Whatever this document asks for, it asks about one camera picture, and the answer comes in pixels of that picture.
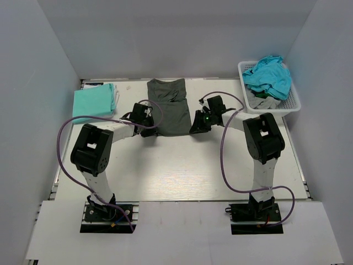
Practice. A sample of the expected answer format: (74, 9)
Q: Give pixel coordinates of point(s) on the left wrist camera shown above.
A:
(139, 115)

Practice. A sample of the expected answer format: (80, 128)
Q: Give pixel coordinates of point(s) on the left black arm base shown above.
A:
(95, 221)

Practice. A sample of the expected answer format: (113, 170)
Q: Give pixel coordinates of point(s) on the crumpled grey white t-shirt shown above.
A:
(261, 103)

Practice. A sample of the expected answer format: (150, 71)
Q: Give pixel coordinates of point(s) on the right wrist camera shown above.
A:
(214, 105)

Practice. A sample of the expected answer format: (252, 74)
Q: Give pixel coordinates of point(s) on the crumpled cyan t-shirt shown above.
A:
(270, 77)

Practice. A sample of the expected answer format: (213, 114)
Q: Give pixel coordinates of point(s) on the white plastic laundry basket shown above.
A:
(291, 104)

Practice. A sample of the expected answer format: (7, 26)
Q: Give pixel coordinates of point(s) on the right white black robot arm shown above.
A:
(264, 142)

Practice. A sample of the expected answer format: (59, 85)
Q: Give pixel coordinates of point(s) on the folded mint green t-shirt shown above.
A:
(98, 101)

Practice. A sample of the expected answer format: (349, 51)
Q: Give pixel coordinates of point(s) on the dark grey t-shirt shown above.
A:
(172, 112)

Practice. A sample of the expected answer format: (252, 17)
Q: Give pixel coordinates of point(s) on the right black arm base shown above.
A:
(245, 221)

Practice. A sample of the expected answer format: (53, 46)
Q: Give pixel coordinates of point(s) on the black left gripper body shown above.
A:
(148, 132)

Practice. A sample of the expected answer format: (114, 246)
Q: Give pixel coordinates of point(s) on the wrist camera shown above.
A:
(139, 115)
(214, 105)

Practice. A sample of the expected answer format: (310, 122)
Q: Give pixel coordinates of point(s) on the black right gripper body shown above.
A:
(212, 122)

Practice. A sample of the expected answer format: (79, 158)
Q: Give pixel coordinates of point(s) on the green garment in basket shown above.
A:
(262, 95)

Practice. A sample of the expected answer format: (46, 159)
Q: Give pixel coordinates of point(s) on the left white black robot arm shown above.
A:
(126, 160)

